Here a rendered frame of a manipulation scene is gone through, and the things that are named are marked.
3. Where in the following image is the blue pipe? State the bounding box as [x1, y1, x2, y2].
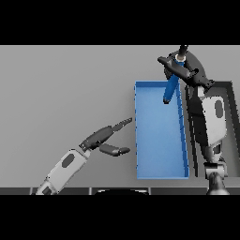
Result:
[162, 44, 189, 105]

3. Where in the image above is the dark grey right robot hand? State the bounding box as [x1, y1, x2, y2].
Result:
[157, 50, 216, 90]

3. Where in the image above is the blue bin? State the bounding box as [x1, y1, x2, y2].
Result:
[134, 80, 190, 180]

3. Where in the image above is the dark grey bin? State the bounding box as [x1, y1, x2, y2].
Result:
[184, 81, 240, 179]

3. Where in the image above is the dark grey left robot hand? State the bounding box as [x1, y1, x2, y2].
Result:
[78, 117, 133, 158]

